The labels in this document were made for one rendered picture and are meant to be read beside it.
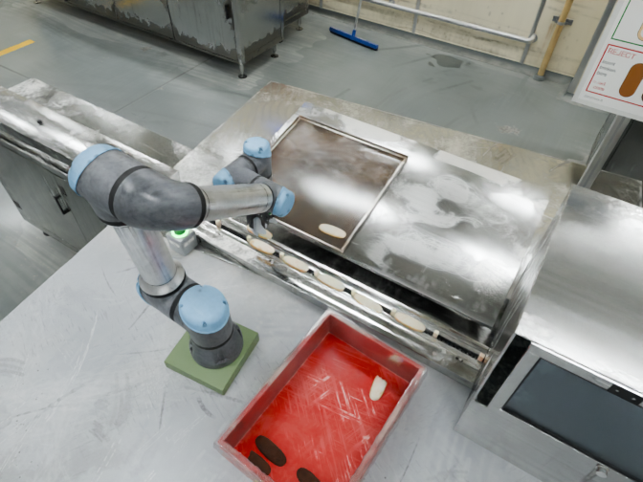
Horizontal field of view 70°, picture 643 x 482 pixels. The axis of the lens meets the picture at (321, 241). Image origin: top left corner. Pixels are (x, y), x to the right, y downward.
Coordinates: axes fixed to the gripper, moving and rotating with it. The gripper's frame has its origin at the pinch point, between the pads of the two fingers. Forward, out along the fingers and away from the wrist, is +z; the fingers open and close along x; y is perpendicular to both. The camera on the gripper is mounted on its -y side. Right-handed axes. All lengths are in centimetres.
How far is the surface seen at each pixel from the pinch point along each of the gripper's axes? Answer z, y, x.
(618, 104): -37, 83, 78
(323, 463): 11, 56, -47
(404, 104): 95, -50, 250
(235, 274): 11.8, -0.8, -13.1
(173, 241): 6.0, -24.0, -16.8
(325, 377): 11, 44, -28
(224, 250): 7.7, -8.5, -9.2
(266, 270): 7.6, 8.7, -8.2
